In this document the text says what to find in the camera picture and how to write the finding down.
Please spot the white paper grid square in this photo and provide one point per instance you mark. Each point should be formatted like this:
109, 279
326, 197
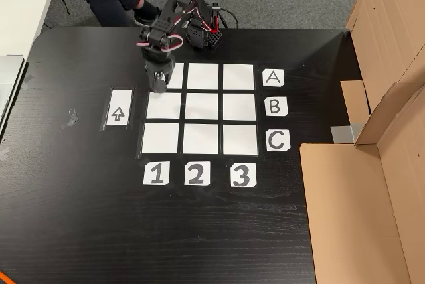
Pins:
239, 107
200, 139
164, 108
203, 76
238, 76
201, 106
240, 139
160, 138
176, 78

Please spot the white arrow paper sheet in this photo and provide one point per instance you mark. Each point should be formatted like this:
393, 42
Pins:
119, 98

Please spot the red and black clamp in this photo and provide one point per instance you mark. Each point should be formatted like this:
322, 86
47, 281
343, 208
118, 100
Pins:
215, 20

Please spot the crumpled grey tape piece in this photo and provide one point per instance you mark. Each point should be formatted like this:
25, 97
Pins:
70, 119

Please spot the paper sheet number 2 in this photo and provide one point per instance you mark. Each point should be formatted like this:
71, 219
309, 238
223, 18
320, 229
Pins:
187, 164

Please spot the paper sheet number 1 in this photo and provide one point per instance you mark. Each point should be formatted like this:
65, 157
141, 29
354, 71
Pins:
147, 172

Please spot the paper sheet letter A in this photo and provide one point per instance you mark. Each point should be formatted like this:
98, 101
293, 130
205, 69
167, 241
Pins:
267, 83

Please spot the paper sheet number 3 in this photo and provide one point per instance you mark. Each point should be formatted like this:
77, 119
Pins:
234, 166

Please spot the paper sheet letter B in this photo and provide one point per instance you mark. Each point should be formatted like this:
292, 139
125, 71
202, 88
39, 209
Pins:
284, 111

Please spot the paper sheet letter C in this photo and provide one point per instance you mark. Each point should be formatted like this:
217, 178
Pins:
286, 133

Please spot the white desk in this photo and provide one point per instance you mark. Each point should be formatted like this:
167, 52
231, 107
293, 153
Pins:
20, 8

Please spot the large brown cardboard box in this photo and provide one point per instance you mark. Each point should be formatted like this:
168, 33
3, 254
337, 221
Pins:
352, 214

